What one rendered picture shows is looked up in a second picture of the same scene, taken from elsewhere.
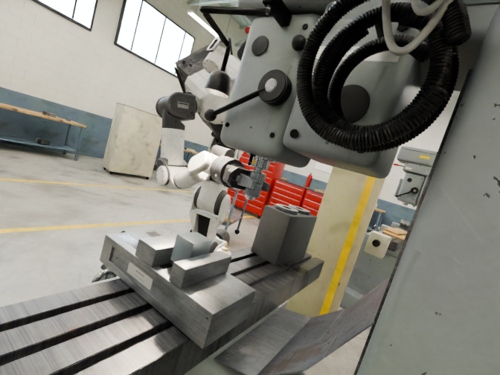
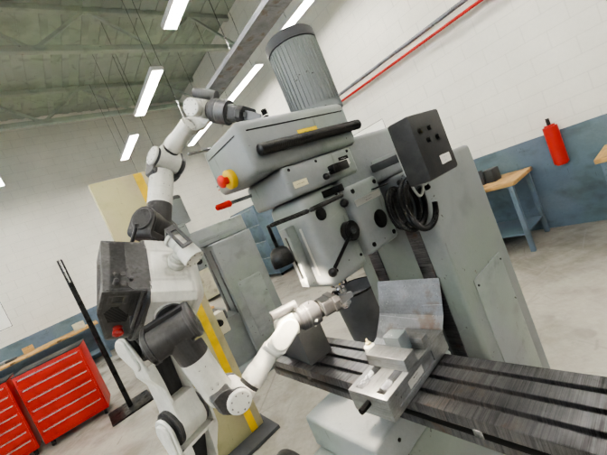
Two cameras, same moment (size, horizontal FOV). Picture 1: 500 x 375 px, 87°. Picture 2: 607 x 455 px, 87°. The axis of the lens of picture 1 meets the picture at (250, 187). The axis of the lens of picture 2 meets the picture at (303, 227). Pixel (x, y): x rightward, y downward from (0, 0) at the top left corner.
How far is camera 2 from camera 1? 117 cm
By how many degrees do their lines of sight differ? 69
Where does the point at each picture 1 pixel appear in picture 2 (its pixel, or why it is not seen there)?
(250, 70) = (325, 230)
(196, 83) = (172, 290)
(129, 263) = (408, 384)
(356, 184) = not seen: hidden behind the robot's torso
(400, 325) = (455, 264)
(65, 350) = (486, 380)
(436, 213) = (441, 231)
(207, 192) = (188, 408)
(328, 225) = not seen: hidden behind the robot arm
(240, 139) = (349, 271)
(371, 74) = (378, 202)
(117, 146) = not seen: outside the picture
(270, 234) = (313, 338)
